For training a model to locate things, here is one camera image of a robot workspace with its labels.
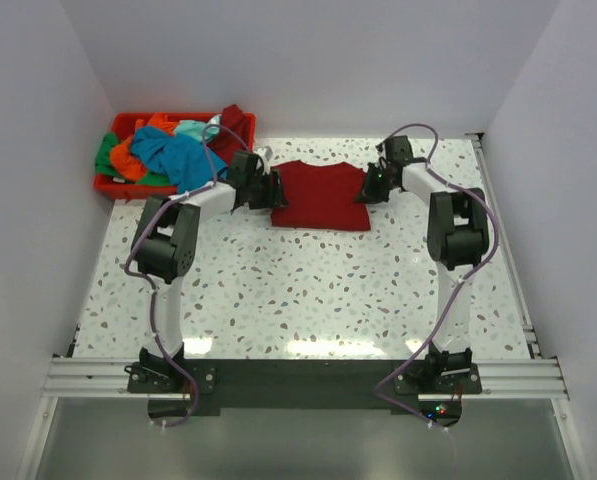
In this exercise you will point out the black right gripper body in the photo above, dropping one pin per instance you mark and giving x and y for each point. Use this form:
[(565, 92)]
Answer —
[(377, 183)]

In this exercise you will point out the orange t shirt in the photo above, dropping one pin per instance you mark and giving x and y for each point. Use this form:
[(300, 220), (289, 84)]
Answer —
[(133, 155)]

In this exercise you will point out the green t shirt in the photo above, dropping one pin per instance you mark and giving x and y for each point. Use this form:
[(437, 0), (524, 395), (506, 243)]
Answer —
[(114, 159)]

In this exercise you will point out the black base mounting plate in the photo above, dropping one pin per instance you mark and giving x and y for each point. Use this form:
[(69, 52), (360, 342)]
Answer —
[(208, 386)]

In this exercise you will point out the light teal t shirt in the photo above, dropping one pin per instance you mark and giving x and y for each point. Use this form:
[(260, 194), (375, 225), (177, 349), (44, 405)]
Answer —
[(199, 130)]

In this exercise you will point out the red plastic bin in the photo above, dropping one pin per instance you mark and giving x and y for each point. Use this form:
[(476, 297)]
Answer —
[(117, 189)]

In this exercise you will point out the dark red t shirt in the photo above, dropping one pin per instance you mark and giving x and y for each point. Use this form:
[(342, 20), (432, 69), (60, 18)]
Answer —
[(321, 197), (228, 140)]

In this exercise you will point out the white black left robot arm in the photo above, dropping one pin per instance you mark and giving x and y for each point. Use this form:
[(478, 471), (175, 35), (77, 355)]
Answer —
[(164, 248)]

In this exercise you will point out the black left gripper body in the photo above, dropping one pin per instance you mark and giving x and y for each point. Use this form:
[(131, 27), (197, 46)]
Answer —
[(258, 194)]

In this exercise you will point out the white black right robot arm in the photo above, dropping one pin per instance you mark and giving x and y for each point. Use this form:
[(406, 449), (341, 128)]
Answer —
[(457, 241)]

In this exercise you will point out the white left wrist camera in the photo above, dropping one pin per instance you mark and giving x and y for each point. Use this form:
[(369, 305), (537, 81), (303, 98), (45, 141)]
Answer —
[(265, 152)]

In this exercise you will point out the blue t shirt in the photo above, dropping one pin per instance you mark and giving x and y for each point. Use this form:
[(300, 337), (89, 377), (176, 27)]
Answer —
[(181, 158)]

